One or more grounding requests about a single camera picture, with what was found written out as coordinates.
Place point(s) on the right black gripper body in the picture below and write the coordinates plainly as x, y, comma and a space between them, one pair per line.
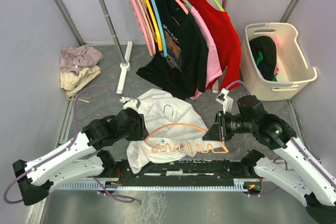
228, 125

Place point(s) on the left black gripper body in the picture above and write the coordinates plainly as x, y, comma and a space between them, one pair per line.
137, 133

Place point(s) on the orange wavy hanger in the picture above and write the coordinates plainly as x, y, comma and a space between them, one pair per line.
183, 135

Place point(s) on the white t shirt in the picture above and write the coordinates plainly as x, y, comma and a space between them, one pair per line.
152, 103

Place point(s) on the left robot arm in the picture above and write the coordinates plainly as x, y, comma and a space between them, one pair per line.
82, 156

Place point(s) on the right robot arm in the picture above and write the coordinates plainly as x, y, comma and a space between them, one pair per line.
312, 184

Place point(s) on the pink t shirt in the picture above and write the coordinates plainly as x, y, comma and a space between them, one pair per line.
213, 65

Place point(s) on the black t shirt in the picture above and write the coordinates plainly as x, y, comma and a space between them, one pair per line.
183, 70

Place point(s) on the red t shirt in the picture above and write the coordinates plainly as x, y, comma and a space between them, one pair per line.
225, 38

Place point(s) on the blue hanger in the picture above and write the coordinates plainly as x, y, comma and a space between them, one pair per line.
164, 50

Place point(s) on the pink wavy hanger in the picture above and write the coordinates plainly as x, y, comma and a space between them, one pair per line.
145, 27

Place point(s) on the yellow hanger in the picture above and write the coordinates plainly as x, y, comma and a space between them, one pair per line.
153, 24

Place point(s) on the cream laundry basket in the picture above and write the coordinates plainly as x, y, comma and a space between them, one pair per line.
294, 72

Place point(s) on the beige crumpled cloth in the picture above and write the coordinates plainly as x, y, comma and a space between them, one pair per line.
74, 83

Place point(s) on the dark clothes in basket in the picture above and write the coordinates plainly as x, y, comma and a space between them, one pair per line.
264, 52

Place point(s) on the mauve crumpled cloth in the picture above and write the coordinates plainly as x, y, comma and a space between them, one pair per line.
74, 59

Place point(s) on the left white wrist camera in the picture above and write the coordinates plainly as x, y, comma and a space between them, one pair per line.
130, 103

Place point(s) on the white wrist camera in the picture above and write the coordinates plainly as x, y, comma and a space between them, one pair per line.
130, 103
225, 100

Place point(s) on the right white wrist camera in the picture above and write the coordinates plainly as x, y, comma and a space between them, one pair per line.
225, 100

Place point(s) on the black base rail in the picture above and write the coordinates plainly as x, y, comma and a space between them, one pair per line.
188, 175

